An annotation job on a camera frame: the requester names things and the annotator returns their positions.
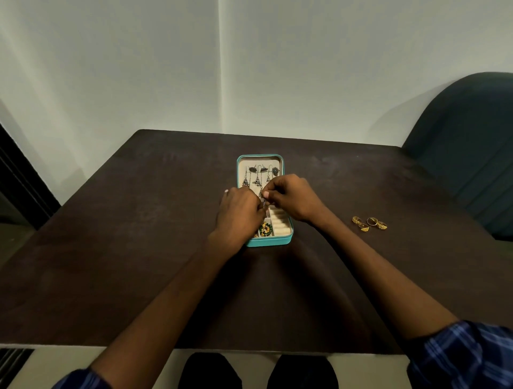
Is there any person's right hand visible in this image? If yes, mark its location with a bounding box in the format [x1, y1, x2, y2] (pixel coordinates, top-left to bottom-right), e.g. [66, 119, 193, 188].
[261, 174, 328, 224]

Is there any person's left hand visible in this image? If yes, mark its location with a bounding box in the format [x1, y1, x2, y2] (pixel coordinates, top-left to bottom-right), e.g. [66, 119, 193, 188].
[208, 186, 267, 251]

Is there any person's right forearm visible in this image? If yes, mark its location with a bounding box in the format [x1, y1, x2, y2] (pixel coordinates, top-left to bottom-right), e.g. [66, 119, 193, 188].
[308, 209, 460, 342]

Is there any person's left forearm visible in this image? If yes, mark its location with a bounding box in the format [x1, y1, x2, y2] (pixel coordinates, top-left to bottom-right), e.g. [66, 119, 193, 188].
[89, 236, 246, 389]

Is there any teal jewelry box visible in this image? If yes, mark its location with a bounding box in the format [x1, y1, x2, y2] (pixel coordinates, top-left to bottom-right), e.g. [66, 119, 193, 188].
[236, 155, 294, 248]

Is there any person's left leg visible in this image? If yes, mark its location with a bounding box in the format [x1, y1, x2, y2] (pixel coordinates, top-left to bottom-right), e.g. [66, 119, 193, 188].
[177, 352, 243, 389]

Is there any person's leg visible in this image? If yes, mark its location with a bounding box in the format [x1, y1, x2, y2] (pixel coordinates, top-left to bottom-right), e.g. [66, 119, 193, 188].
[177, 352, 243, 389]
[266, 354, 340, 389]

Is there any person's right leg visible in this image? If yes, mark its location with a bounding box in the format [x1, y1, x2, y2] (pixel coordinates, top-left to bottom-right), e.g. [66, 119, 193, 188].
[266, 354, 340, 389]

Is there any dark green chair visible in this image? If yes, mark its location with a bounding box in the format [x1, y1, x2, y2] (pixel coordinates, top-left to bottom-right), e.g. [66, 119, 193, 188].
[402, 72, 513, 242]

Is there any blue plaid left sleeve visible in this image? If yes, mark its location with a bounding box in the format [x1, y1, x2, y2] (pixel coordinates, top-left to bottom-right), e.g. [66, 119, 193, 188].
[51, 368, 112, 389]

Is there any blue plaid sleeve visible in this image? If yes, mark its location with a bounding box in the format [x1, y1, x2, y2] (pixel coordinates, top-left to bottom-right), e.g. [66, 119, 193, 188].
[406, 320, 513, 389]
[51, 368, 112, 389]

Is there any blue plaid right sleeve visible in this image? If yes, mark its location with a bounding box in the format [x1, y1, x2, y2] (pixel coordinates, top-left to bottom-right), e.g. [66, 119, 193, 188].
[406, 320, 513, 389]

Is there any black floor grille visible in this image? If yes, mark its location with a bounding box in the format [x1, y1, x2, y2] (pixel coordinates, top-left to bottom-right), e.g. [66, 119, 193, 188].
[0, 347, 35, 389]

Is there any dark door frame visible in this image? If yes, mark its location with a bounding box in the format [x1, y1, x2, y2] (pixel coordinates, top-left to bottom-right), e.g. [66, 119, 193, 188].
[0, 123, 61, 231]

